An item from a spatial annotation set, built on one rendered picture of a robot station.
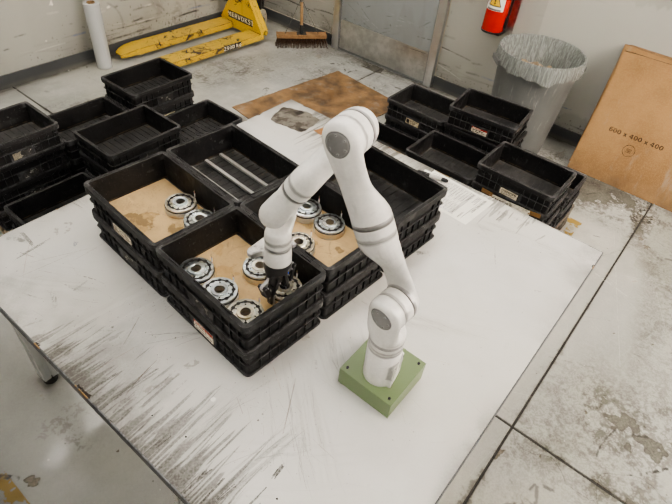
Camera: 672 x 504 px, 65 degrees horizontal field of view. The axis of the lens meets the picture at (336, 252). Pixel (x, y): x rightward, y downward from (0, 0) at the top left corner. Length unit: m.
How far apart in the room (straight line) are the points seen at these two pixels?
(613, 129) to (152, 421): 3.38
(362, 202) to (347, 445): 0.66
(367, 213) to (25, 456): 1.71
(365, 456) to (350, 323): 0.43
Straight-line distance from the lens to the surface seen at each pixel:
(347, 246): 1.71
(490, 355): 1.69
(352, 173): 1.06
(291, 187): 1.19
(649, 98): 3.97
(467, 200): 2.23
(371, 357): 1.37
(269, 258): 1.37
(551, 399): 2.59
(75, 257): 1.95
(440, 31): 4.55
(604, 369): 2.82
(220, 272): 1.62
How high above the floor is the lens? 1.98
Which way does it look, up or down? 43 degrees down
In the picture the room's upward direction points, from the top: 7 degrees clockwise
